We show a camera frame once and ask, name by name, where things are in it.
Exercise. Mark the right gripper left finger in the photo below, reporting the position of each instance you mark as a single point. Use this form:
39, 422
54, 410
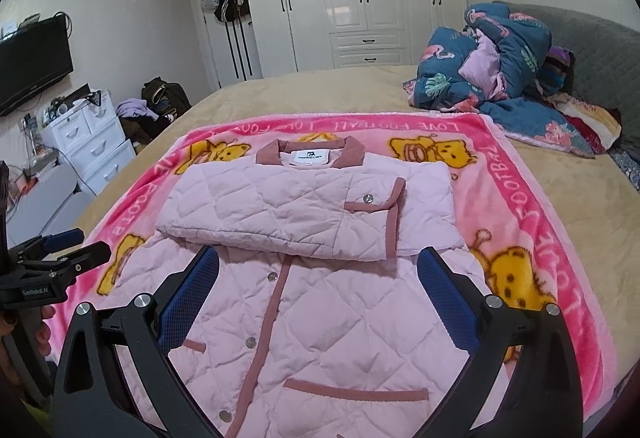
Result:
91, 394

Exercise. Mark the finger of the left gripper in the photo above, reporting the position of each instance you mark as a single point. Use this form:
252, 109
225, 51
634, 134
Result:
77, 262
43, 246

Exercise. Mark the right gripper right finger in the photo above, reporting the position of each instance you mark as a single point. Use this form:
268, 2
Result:
544, 395

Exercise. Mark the pink quilted jacket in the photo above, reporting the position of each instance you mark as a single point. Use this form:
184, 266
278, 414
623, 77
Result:
317, 325

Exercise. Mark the purple clothes pile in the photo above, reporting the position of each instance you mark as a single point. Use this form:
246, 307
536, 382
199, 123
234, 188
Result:
135, 107

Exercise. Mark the person's hand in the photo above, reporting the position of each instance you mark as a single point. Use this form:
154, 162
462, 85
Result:
25, 347

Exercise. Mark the white drawer chest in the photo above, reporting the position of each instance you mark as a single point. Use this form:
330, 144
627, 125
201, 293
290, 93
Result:
91, 139

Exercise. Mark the pink cartoon bear blanket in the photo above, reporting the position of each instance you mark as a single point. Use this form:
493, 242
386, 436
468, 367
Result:
504, 216

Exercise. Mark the dark bag on floor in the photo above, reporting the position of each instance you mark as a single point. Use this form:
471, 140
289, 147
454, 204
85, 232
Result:
165, 99

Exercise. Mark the black television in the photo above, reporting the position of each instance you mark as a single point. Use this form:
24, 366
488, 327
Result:
33, 59

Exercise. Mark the striped folded blanket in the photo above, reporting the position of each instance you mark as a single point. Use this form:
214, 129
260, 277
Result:
597, 126

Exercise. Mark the blue flamingo duvet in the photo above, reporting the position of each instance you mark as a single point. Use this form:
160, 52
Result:
501, 64

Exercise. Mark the grey headboard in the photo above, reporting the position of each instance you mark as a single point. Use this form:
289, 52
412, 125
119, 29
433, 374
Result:
607, 59

